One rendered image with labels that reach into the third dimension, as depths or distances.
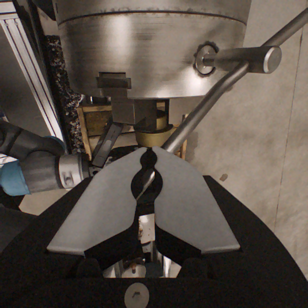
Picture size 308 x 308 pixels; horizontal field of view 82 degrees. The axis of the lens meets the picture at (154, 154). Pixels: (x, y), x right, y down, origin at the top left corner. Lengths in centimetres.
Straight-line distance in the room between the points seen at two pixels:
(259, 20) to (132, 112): 178
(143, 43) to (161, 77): 4
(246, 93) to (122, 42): 181
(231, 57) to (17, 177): 41
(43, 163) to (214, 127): 165
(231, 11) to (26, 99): 121
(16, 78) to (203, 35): 118
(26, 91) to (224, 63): 121
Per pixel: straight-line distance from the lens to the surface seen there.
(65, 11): 30
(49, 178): 42
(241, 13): 31
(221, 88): 18
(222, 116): 189
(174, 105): 39
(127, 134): 62
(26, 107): 135
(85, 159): 41
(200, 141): 186
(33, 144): 52
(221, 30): 27
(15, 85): 134
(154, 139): 38
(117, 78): 25
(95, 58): 26
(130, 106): 27
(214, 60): 24
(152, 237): 84
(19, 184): 44
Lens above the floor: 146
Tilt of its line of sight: 59 degrees down
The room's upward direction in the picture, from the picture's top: 148 degrees clockwise
